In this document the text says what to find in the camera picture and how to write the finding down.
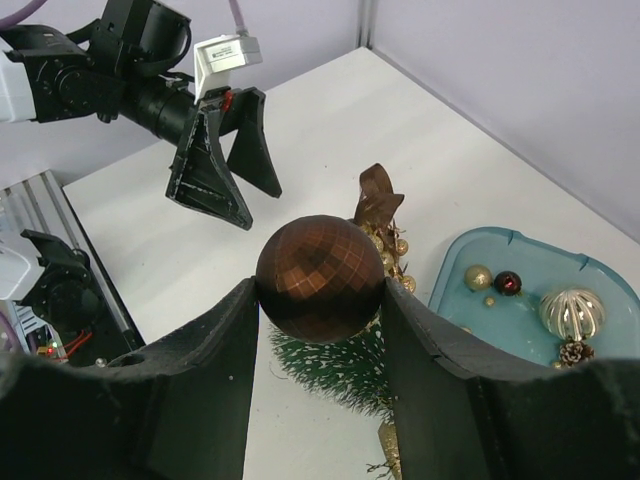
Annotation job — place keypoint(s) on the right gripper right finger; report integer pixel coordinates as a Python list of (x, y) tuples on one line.
[(464, 409)]

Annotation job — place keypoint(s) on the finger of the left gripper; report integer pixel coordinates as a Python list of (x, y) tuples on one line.
[(249, 157)]

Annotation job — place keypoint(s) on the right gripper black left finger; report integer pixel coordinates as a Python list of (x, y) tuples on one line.
[(177, 408)]

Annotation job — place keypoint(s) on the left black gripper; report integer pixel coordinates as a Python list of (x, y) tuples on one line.
[(122, 64)]

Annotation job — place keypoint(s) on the small green christmas tree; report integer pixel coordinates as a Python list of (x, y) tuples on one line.
[(352, 373)]

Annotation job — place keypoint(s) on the teal plastic tray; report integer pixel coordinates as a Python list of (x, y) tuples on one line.
[(513, 324)]

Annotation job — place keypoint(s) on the brown matte bauble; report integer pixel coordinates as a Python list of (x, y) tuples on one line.
[(320, 279)]

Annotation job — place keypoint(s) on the brown ribbon bow garland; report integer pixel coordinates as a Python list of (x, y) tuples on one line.
[(375, 215)]

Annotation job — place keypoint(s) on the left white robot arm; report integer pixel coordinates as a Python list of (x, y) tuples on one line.
[(138, 60)]

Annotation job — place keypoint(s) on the frosted pine cone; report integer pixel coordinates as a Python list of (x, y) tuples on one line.
[(573, 352)]

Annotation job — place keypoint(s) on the small gold bauble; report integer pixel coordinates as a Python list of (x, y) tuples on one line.
[(478, 277)]

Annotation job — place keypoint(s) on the small dark red bauble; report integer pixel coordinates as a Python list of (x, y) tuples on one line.
[(507, 283)]

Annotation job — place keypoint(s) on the large silver gold bauble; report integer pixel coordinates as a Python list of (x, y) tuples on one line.
[(575, 313)]

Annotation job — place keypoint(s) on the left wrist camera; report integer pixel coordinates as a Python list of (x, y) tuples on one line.
[(215, 58)]

